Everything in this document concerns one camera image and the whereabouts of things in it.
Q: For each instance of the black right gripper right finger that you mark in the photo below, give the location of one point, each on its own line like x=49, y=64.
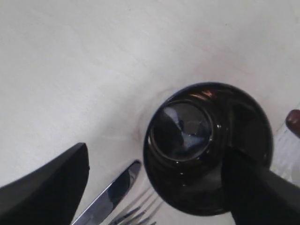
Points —
x=255, y=195

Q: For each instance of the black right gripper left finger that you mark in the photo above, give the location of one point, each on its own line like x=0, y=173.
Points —
x=49, y=195

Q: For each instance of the silver table knife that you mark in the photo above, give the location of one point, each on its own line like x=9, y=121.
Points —
x=108, y=200

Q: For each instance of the silver fork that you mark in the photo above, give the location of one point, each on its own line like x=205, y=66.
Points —
x=141, y=211

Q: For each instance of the dark red wooden spoon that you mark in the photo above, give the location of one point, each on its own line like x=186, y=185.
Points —
x=292, y=122

